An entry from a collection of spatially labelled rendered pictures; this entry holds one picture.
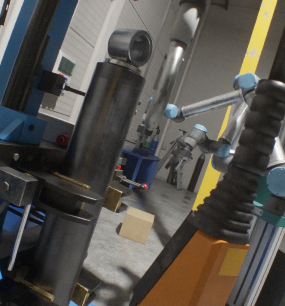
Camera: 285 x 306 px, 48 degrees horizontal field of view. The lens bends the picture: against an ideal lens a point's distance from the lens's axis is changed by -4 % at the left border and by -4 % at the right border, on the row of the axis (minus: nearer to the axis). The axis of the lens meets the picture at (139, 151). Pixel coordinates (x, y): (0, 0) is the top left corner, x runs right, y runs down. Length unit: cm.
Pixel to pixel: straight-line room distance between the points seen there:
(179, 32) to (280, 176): 143
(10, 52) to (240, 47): 1153
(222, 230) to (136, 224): 375
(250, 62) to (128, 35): 274
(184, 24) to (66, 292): 121
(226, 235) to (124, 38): 104
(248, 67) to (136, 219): 222
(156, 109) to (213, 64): 1213
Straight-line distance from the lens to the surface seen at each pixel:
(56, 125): 178
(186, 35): 47
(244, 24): 1306
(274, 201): 201
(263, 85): 42
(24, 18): 159
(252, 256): 243
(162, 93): 41
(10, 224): 295
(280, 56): 44
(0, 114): 133
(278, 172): 182
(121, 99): 126
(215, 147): 217
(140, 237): 416
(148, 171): 822
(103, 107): 125
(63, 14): 161
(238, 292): 249
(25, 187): 107
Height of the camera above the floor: 125
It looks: 2 degrees down
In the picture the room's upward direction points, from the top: 19 degrees clockwise
